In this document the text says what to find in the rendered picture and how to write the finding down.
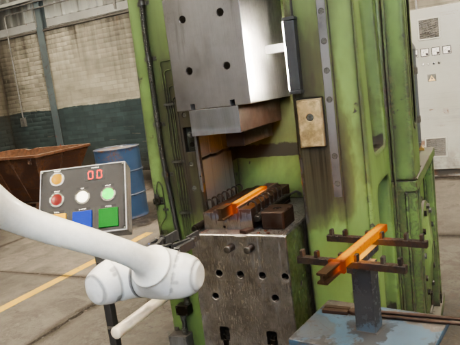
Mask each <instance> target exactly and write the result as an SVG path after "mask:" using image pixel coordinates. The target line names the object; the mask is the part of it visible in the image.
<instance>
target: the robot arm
mask: <svg viewBox="0 0 460 345"><path fill-rule="evenodd" d="M0 229H3V230H5V231H8V232H10V233H14V234H17V235H20V236H23V237H25V238H29V239H31V240H35V241H38V242H42V243H45V244H50V245H53V246H58V247H61V248H65V249H68V250H72V251H76V252H79V253H84V254H87V255H91V256H95V257H99V258H102V259H105V260H104V261H102V262H101V263H100V264H98V265H97V266H96V267H95V268H93V269H92V270H91V272H90V273H89V274H88V276H87V277H86V279H85V289H86V294H87V295H88V298H89V299H90V300H91V301H92V302H93V303H95V304H96V305H109V304H113V303H116V302H118V301H125V300H129V299H132V298H151V299H159V300H172V299H181V298H186V297H189V296H191V295H193V294H196V293H197V292H198V291H199V289H200V288H201V287H202V285H203V282H204V278H205V271H204V267H203V264H202V263H201V261H200V260H199V259H198V258H197V257H195V256H193V255H191V254H188V253H186V252H187V251H189V250H191V249H193V248H194V247H196V243H195V242H197V241H198V240H200V234H199V230H196V231H194V232H193V233H191V234H190V235H187V236H186V238H185V239H184V240H181V241H178V242H175V241H176V240H178V239H179V232H178V230H174V231H173V232H171V233H169V234H168V235H165V236H164V235H160V236H159V239H157V238H154V239H152V240H151V241H150V242H148V243H146V244H145V245H144V246H143V245H141V244H138V243H135V242H132V241H131V240H127V239H125V238H122V237H119V236H117V235H113V234H111V233H106V232H104V231H100V230H98V229H94V228H92V227H88V226H85V225H82V224H79V223H77V222H73V221H71V220H67V219H65V218H60V217H58V216H54V215H52V214H49V213H46V212H43V211H41V210H39V209H36V208H34V207H31V206H29V205H27V204H25V203H24V202H22V201H20V200H18V199H17V198H16V197H15V196H13V195H12V194H10V193H9V192H8V191H7V190H6V189H5V188H4V187H3V186H2V185H1V184H0ZM173 242H175V243H173ZM172 243H173V244H172Z"/></svg>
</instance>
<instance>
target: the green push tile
mask: <svg viewBox="0 0 460 345"><path fill-rule="evenodd" d="M118 226H119V221H118V207H109V208H103V209H99V228H100V229H101V228H107V227H118Z"/></svg>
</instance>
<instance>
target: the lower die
mask: <svg viewBox="0 0 460 345"><path fill-rule="evenodd" d="M266 184H269V183H265V184H264V185H266ZM275 184H278V183H273V185H271V186H270V187H268V188H266V189H265V190H263V191H261V192H260V193H259V194H262V192H265V191H266V190H267V189H270V188H271V187H273V186H274V185H275ZM264 185H262V186H264ZM280 185H281V187H282V190H283V195H284V194H289V193H290V189H289V184H280ZM258 187H259V186H254V187H253V188H246V189H245V190H243V191H241V192H239V193H237V194H235V195H234V196H232V197H230V198H228V199H227V200H225V201H223V202H221V203H219V204H217V205H216V206H214V207H212V208H211V209H209V210H207V211H205V212H203V220H204V225H205V229H244V228H247V227H252V228H256V227H257V226H259V225H260V224H261V223H262V221H259V222H255V221H254V219H253V218H254V216H255V214H256V213H255V212H256V209H255V204H254V203H252V202H250V203H249V205H247V203H248V202H249V201H250V200H253V198H255V197H257V196H258V195H259V194H256V195H255V196H253V197H252V198H250V199H249V200H247V201H245V202H243V203H242V204H240V205H238V206H237V211H238V212H237V213H236V214H234V215H233V216H231V217H230V218H228V219H226V220H225V221H218V219H219V217H218V211H217V210H216V209H217V208H219V207H220V206H222V205H224V204H225V203H232V202H234V201H236V200H238V199H239V198H241V197H243V196H244V195H246V194H248V193H249V192H251V191H253V190H255V189H256V188H258ZM275 187H276V188H277V189H278V191H279V197H280V198H281V188H280V186H275ZM271 190H273V191H274V196H275V200H277V190H276V189H273V188H272V189H271ZM268 193H269V194H270V199H271V203H273V193H272V191H271V192H270V191H268ZM263 195H264V196H265V197H266V203H267V206H269V196H268V194H266V193H264V194H263ZM259 198H260V199H261V203H262V208H263V209H264V208H265V200H264V197H261V196H259ZM254 201H255V202H256V203H257V211H258V212H260V208H261V207H260V201H259V199H255V200H254ZM223 226H225V227H226V228H224V227H223Z"/></svg>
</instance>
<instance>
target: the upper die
mask: <svg viewBox="0 0 460 345"><path fill-rule="evenodd" d="M189 114H190V124H191V129H192V136H208V135H216V134H225V133H241V132H243V131H248V130H250V129H254V128H256V127H261V126H263V125H267V124H270V123H273V122H276V121H278V120H281V108H280V100H279V99H273V100H269V101H262V102H259V103H252V104H246V105H233V106H228V107H216V108H209V109H203V110H191V111H189Z"/></svg>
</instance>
